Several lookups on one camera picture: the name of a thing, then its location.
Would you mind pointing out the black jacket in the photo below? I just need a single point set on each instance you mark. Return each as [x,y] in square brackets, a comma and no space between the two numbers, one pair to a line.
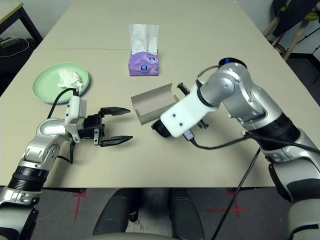
[290,17]

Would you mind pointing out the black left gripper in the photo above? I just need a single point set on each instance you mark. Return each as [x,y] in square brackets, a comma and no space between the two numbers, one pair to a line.
[92,128]

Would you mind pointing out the grey glasses case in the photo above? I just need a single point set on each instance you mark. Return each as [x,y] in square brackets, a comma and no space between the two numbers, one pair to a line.
[150,100]

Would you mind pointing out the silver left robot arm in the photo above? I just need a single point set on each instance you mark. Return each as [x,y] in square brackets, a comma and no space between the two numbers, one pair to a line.
[47,127]

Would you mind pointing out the black sunglasses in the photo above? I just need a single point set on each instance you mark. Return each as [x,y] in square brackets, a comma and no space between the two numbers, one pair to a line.
[161,128]

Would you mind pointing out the grey robot torso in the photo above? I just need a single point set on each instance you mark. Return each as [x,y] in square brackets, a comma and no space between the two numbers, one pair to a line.
[130,237]

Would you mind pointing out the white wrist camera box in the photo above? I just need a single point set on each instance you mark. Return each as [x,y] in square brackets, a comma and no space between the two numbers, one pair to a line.
[182,112]
[73,110]

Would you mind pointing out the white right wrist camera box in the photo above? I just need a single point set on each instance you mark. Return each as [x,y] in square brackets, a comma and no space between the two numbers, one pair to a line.
[182,112]

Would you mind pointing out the black plastic cup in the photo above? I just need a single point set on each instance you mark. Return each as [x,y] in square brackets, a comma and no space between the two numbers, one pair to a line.
[240,61]

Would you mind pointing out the green plate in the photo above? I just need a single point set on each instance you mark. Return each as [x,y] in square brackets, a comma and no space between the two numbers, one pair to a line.
[45,82]

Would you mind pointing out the black robot left leg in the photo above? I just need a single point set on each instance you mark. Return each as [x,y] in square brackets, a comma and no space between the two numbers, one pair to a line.
[112,215]

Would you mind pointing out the grey power adapter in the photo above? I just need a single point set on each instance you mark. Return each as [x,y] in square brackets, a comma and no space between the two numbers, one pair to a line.
[8,42]

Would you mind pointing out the white flat tissue sheet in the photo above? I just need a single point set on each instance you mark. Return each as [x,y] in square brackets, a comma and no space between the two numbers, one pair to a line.
[140,37]

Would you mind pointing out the black robot right leg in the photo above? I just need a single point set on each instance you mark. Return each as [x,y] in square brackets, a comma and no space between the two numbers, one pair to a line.
[187,217]

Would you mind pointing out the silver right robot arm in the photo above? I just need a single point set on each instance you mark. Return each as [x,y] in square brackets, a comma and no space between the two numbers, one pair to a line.
[230,85]

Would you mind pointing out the side table black legs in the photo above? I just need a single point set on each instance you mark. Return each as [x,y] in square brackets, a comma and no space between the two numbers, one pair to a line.
[10,10]

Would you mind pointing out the black robot leg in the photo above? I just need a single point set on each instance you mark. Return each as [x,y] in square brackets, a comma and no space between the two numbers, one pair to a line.
[187,217]
[112,215]

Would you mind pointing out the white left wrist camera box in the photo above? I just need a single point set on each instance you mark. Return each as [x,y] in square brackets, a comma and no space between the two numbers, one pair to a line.
[73,110]

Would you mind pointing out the yellow green cushion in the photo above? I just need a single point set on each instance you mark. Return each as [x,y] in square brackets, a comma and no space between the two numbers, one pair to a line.
[311,16]

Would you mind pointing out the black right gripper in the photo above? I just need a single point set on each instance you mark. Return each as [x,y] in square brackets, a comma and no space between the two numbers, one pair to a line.
[183,89]

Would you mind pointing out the purple tissue pack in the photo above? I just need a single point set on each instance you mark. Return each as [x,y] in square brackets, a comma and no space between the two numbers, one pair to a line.
[140,65]

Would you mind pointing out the wooden stool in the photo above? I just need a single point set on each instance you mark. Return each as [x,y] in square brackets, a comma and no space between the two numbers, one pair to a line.
[295,40]

